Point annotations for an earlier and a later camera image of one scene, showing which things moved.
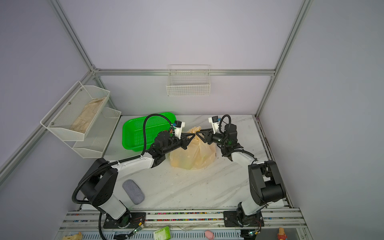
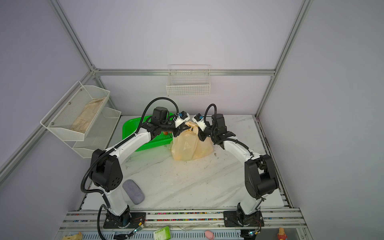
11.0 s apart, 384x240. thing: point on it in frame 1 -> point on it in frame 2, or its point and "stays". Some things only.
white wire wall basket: x=188 y=80 stays
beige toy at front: x=75 y=237 stays
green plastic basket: x=132 y=130 stays
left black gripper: x=182 y=140 -> x=182 y=128
